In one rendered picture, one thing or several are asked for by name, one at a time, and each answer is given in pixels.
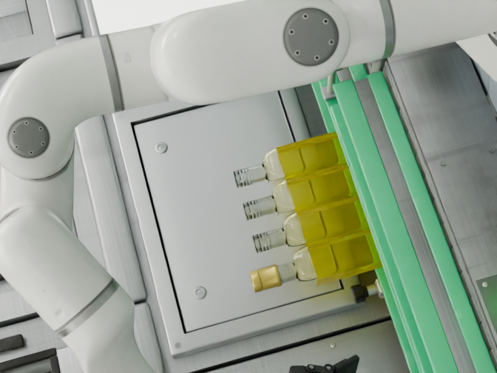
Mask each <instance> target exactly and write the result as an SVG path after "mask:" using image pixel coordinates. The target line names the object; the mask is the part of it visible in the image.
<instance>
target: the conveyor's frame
mask: <svg viewBox="0 0 497 373"><path fill-rule="evenodd" d="M385 69H386V70H387V73H388V76H389V79H390V82H391V84H392V86H393V90H394V92H395V94H396V97H397V100H398V102H399V106H400V107H401V110H402V113H403V116H404V117H405V121H406V123H407V126H408V129H409V131H410V134H411V137H412V139H413V142H414V144H415V147H416V150H417V152H418V154H419V157H420V160H421V162H422V166H423V168H424V170H425V173H426V176H427V179H428V181H429V184H430V187H431V189H432V191H433V194H434V197H435V199H436V203H437V204H438V207H439V210H440V213H441V214H442V218H443V220H444V224H445V226H446V228H447V231H448V234H449V236H450V239H451V241H452V244H453V247H454V249H455V251H456V255H457V257H458V259H459V263H460V265H461V268H462V271H463V273H464V276H465V278H466V281H467V284H468V286H469V288H470V291H471V294H472V297H473V299H474V301H475V304H476V307H477V309H478V312H479V315H480V317H481V321H482V323H483V325H484V328H485V331H486V333H487V336H488V338H489V341H490V344H491V346H492V349H493V352H494V354H495V356H496V360H497V335H496V332H495V329H494V328H493V324H492V322H491V319H490V316H489V314H488V312H487V309H486V306H485V304H484V301H483V299H482V296H481V293H480V291H479V288H478V285H477V283H476V280H480V279H483V278H488V277H490V276H494V275H497V121H496V120H497V113H496V110H495V108H494V106H493V103H492V101H491V99H490V97H489V95H485V93H484V91H483V88H482V86H481V83H480V81H479V78H478V76H477V74H476V71H475V69H474V67H473V64H472V62H471V60H470V57H469V55H468V54H467V53H466V52H465V51H464V50H463V49H462V48H461V47H460V46H459V45H458V44H457V43H456V42H451V43H448V44H443V45H439V46H435V47H430V48H427V49H423V50H417V51H414V52H411V53H405V54H401V55H398V56H393V57H390V58H387V61H385Z"/></svg>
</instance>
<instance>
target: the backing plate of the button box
mask: <svg viewBox="0 0 497 373"><path fill-rule="evenodd" d="M476 283H477V285H478V288H479V291H480V293H481V296H482V299H483V301H484V304H485V306H486V309H487V312H488V314H489V316H490V319H491V322H492V324H493V328H494V329H495V332H496V335H497V275H494V276H490V277H488V278H483V279H480V280H476Z"/></svg>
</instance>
